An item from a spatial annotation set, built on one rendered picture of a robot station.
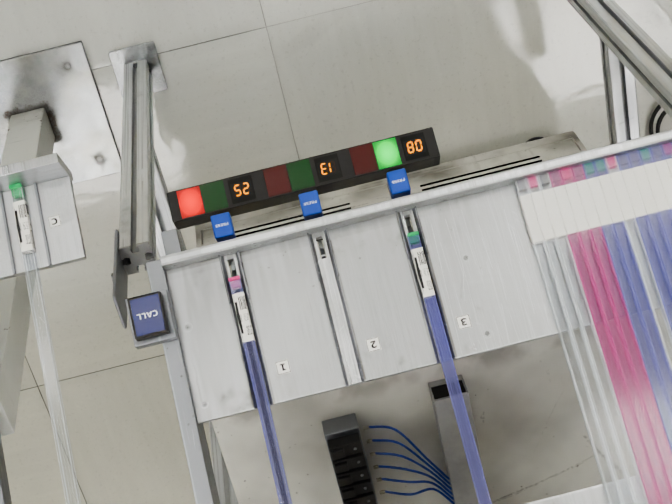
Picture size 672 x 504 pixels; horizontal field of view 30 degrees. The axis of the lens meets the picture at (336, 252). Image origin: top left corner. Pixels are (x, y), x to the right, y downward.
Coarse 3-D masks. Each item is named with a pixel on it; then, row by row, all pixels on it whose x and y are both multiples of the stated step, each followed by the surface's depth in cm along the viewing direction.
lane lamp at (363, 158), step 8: (368, 144) 155; (352, 152) 155; (360, 152) 155; (368, 152) 155; (352, 160) 155; (360, 160) 155; (368, 160) 155; (360, 168) 155; (368, 168) 155; (376, 168) 154
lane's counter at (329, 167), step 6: (324, 156) 155; (330, 156) 155; (336, 156) 155; (318, 162) 155; (324, 162) 155; (330, 162) 155; (336, 162) 155; (318, 168) 155; (324, 168) 155; (330, 168) 155; (336, 168) 155; (318, 174) 155; (324, 174) 155; (330, 174) 155; (336, 174) 155; (324, 180) 154
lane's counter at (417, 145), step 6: (420, 132) 155; (402, 138) 155; (408, 138) 155; (414, 138) 155; (420, 138) 155; (402, 144) 155; (408, 144) 155; (414, 144) 155; (420, 144) 155; (426, 144) 155; (408, 150) 155; (414, 150) 155; (420, 150) 155; (426, 150) 155; (408, 156) 155; (414, 156) 155; (420, 156) 155
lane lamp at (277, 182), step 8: (272, 168) 155; (280, 168) 155; (264, 176) 155; (272, 176) 155; (280, 176) 155; (272, 184) 155; (280, 184) 155; (288, 184) 155; (272, 192) 154; (280, 192) 154
